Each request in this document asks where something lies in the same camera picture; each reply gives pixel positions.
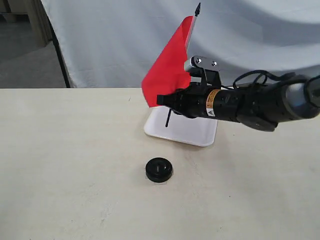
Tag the black round flag base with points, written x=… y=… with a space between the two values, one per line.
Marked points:
x=158 y=170

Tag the beige cabinet in background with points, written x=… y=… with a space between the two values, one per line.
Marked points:
x=30 y=12

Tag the dark metal backdrop stand pole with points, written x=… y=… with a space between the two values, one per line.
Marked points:
x=60 y=57

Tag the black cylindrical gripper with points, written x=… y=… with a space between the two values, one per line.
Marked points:
x=204 y=102

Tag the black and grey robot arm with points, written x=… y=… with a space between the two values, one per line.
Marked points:
x=258 y=106

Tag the white rectangular tray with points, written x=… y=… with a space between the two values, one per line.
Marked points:
x=198 y=132

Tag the white backdrop cloth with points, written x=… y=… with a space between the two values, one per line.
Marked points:
x=114 y=43

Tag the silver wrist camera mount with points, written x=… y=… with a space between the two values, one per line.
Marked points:
x=205 y=69

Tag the red flag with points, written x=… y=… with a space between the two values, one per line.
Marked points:
x=167 y=74

